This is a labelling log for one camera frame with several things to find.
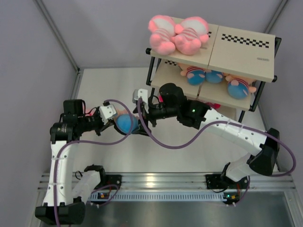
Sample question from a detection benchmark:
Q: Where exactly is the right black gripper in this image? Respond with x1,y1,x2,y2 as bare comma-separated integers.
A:
132,99,179,137

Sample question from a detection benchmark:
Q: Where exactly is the orange-faced blue doll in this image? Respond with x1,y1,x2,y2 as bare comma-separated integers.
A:
178,63,205,86

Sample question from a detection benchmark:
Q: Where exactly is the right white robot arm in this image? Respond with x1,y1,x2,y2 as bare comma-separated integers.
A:
115,83,280,188

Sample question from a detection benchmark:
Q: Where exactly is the pink plush behind arm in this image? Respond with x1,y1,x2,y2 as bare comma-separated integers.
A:
85,108,94,115

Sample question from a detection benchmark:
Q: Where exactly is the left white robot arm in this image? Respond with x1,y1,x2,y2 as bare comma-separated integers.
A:
35,99,116,227

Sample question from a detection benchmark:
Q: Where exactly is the blue doll on middle shelf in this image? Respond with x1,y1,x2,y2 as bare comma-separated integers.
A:
205,70,224,84

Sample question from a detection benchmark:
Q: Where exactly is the beige three-tier shelf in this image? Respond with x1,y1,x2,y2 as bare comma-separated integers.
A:
146,15,281,119

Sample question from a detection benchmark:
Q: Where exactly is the left pink plush toy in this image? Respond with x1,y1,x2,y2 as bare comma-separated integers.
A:
148,15,176,55

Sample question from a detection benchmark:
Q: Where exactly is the pink plush toy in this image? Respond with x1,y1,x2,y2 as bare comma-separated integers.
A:
173,17,209,55
148,15,176,55

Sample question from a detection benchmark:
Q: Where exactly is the blue striped doll right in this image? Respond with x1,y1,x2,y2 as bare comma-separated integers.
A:
224,73,257,99

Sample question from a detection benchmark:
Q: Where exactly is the right pink plush toy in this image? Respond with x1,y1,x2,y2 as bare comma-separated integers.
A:
173,17,209,55

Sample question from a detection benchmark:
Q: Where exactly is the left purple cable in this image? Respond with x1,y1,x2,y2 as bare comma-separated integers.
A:
53,99,135,227

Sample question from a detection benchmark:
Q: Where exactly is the purple cable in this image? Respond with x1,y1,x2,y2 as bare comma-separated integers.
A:
53,99,135,227
137,98,297,206

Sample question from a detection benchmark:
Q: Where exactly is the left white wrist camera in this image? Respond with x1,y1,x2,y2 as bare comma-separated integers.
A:
99,104,117,124

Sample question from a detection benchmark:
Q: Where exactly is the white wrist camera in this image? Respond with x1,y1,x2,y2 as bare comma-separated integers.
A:
132,88,149,113
99,104,117,124

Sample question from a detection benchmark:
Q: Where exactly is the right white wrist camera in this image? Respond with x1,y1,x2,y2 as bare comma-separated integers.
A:
132,88,149,113

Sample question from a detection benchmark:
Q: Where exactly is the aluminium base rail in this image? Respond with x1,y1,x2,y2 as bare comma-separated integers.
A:
38,173,296,204

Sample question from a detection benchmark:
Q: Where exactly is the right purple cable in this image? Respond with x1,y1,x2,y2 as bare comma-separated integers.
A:
137,98,297,206

